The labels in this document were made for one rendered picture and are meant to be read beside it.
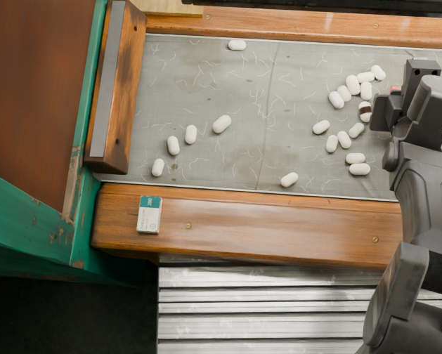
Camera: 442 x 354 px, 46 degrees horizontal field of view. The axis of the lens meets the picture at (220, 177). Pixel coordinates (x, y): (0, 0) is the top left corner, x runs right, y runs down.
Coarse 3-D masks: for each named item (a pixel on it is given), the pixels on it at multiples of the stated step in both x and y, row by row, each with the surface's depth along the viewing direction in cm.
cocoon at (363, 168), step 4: (352, 164) 91; (356, 164) 90; (360, 164) 90; (364, 164) 90; (352, 168) 90; (356, 168) 90; (360, 168) 90; (364, 168) 90; (368, 168) 90; (352, 172) 91; (356, 172) 90; (360, 172) 90; (364, 172) 90; (368, 172) 91
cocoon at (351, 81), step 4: (348, 76) 95; (352, 76) 94; (348, 80) 94; (352, 80) 94; (356, 80) 94; (348, 84) 95; (352, 84) 94; (356, 84) 94; (348, 88) 95; (352, 88) 94; (356, 88) 94; (352, 92) 94; (356, 92) 94
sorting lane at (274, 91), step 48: (144, 48) 99; (192, 48) 99; (288, 48) 99; (336, 48) 98; (384, 48) 98; (144, 96) 97; (192, 96) 97; (240, 96) 96; (288, 96) 96; (144, 144) 94; (192, 144) 94; (240, 144) 94; (288, 144) 94; (384, 144) 93; (288, 192) 91; (336, 192) 91; (384, 192) 91
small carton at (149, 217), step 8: (144, 200) 87; (152, 200) 87; (160, 200) 87; (144, 208) 87; (152, 208) 87; (160, 208) 88; (144, 216) 86; (152, 216) 86; (160, 216) 88; (144, 224) 86; (152, 224) 86; (152, 232) 87
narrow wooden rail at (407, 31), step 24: (168, 24) 98; (192, 24) 98; (216, 24) 98; (240, 24) 97; (264, 24) 97; (288, 24) 97; (312, 24) 97; (336, 24) 97; (360, 24) 97; (384, 24) 96; (408, 24) 96; (432, 24) 96; (432, 48) 98
